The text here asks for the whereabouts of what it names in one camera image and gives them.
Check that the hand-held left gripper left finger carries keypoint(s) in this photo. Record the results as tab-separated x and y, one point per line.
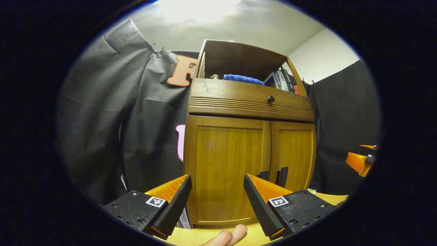
174	212

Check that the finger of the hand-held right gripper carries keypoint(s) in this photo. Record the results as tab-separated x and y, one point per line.
355	160
370	147

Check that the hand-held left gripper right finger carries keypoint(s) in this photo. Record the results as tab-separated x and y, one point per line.
261	212

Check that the wooden shoe cabinet door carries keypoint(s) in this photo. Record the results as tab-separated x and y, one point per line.
293	150
222	164

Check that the wooden double-door shoe cabinet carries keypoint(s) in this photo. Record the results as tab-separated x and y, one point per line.
239	58

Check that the thin printed booklet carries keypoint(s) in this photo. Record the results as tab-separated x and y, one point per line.
185	218

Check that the pink and green plush toy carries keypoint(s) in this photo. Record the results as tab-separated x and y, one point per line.
311	191

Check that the grey book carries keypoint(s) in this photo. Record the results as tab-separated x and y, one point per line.
279	80

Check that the dark blue book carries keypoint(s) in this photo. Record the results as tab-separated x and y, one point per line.
270	81

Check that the black backdrop cloth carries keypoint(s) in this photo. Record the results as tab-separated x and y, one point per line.
102	119

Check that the wooden drawer with black knob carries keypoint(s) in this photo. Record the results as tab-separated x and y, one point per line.
239	94

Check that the blue folded towel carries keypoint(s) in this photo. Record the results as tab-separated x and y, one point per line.
242	79

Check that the small silver object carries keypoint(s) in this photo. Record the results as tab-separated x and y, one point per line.
215	77

